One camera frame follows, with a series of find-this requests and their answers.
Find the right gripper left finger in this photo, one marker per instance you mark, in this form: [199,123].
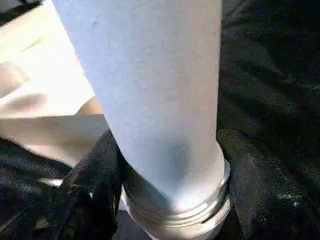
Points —
[87,195]

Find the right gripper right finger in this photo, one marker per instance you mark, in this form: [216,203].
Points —
[262,200]

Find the white plastic table leg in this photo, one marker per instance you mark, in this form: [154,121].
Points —
[150,87]

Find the white plastic table top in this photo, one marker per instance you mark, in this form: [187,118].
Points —
[37,75]

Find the black work mat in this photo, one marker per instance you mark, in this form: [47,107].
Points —
[275,75]

